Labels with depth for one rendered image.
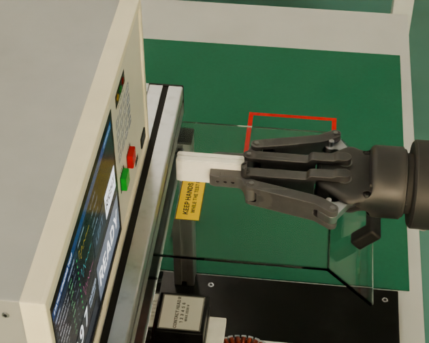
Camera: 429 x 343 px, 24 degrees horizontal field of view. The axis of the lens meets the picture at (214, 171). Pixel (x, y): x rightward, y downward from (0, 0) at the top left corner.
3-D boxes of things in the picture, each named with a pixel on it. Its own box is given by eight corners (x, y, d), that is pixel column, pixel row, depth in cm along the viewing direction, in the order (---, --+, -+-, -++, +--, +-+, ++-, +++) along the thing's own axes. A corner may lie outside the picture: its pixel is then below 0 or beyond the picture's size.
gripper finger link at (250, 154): (351, 162, 102) (351, 153, 103) (242, 152, 103) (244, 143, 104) (347, 189, 104) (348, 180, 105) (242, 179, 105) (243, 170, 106)
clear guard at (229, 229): (372, 168, 133) (377, 135, 129) (372, 306, 116) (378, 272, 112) (133, 150, 136) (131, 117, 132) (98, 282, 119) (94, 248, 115)
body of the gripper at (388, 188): (402, 238, 101) (312, 231, 102) (400, 182, 108) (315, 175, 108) (412, 184, 96) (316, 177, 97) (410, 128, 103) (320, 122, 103)
